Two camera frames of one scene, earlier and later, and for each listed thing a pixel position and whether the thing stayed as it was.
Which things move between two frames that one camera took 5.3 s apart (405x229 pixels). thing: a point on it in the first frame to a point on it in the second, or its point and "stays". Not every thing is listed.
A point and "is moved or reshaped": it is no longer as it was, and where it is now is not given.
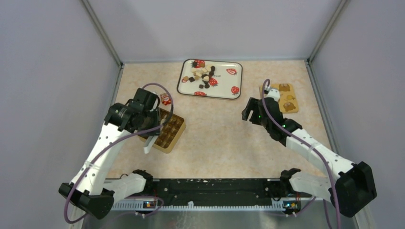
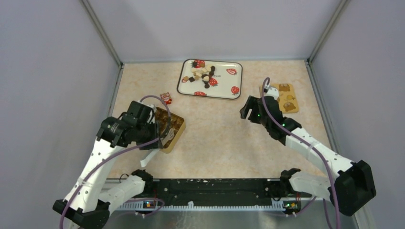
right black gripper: x=252 y=105 stays
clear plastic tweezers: x=149 y=142 is moved or reshaped
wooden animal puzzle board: x=287 y=99 stays
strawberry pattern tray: x=225 y=83 stays
